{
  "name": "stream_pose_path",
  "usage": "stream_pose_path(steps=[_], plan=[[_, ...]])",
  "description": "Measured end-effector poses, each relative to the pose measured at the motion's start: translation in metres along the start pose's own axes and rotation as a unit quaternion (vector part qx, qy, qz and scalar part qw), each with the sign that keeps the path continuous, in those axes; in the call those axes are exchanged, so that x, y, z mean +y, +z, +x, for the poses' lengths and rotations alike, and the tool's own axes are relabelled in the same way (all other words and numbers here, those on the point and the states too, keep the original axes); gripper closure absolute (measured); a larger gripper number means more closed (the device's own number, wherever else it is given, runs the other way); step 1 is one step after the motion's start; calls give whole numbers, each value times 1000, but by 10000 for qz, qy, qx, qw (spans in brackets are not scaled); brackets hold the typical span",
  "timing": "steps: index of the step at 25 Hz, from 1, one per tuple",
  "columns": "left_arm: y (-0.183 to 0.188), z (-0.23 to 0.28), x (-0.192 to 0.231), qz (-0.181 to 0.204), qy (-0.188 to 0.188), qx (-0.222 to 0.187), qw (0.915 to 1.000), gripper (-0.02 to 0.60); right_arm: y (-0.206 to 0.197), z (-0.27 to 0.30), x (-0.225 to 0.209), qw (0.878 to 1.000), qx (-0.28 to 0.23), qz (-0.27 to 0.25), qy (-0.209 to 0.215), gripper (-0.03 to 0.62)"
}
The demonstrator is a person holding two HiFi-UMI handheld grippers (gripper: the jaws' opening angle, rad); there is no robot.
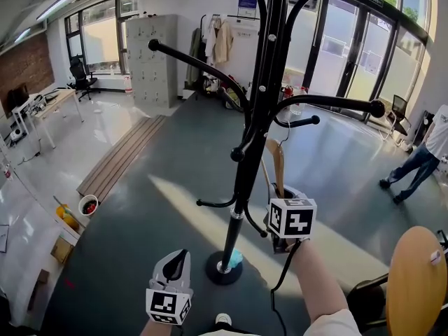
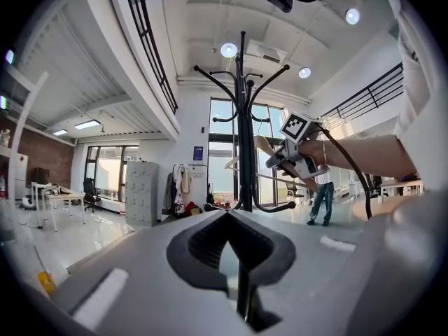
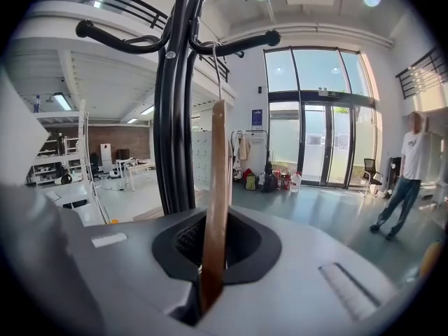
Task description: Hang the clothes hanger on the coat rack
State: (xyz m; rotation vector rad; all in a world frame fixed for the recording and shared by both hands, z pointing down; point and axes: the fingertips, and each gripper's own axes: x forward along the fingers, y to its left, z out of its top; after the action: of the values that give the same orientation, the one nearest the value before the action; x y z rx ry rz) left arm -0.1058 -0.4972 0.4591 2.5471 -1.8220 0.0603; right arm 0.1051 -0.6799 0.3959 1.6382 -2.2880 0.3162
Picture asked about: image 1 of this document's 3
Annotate wooden hanger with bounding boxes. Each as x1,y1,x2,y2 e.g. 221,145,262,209
260,118,293,200

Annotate black coat rack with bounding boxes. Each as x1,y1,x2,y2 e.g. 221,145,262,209
147,0,386,287

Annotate black office chair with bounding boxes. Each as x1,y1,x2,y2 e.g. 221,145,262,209
69,55,99,102

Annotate long ceiling light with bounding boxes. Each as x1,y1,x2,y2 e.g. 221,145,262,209
13,27,33,44
36,0,73,22

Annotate person's left forearm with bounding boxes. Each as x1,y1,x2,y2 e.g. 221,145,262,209
139,318,183,336

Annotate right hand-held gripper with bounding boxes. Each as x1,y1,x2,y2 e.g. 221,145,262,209
266,183,318,256

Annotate black framed window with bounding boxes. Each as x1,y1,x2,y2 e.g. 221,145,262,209
64,0,141,75

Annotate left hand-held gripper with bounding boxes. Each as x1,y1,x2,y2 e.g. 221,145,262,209
145,248,195,326

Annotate glass double door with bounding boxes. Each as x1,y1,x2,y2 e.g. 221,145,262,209
307,0,400,119

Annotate clear water jug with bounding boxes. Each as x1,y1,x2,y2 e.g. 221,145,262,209
290,85,309,116

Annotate garment rack with clothes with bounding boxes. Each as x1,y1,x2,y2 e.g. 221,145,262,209
185,12,260,95

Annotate grey metal locker cabinet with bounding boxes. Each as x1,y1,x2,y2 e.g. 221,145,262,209
125,13,179,109

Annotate black mesh chair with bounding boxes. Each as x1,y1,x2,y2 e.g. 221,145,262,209
384,94,414,147

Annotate yellow bag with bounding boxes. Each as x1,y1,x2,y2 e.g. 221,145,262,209
55,202,81,231

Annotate round wooden table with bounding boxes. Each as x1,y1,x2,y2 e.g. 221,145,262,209
346,225,448,336

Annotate wooden desk with white legs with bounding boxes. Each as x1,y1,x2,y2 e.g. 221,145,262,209
29,88,85,150

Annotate white bowl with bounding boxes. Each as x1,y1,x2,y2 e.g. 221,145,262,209
78,194,99,218

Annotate cardboard box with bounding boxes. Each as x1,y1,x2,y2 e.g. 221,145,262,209
50,236,76,266

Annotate person's black trousers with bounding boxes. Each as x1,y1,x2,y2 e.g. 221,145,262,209
209,321,235,335

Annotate blue cloth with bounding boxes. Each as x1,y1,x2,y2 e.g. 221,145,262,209
227,248,244,270

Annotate person's right forearm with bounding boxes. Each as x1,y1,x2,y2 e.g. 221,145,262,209
286,237,351,329

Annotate black monitor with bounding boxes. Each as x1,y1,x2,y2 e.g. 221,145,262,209
7,83,31,110

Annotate wooden slat bench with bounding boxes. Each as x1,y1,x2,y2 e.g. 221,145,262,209
76,114,167,204

